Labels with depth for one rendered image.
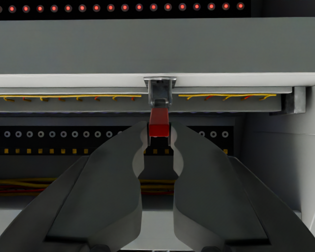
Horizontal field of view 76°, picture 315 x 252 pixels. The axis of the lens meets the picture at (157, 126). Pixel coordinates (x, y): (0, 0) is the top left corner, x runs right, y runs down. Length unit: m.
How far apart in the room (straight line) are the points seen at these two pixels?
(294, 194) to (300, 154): 0.05
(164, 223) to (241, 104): 0.16
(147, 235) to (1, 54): 0.23
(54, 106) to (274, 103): 0.25
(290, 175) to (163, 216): 0.16
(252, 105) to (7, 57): 0.24
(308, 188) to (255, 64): 0.15
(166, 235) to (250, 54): 0.21
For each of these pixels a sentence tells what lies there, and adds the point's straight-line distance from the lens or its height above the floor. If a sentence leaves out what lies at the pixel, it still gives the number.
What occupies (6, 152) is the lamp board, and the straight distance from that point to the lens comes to 0.45.
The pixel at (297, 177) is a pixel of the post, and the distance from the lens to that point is 0.29.
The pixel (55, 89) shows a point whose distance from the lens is 0.24.
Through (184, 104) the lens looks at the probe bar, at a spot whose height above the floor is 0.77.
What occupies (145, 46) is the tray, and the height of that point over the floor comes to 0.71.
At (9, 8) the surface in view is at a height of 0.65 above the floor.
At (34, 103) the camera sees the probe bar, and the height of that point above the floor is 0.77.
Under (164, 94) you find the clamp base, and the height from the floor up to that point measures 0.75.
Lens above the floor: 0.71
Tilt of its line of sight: 21 degrees up
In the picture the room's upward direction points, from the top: 180 degrees clockwise
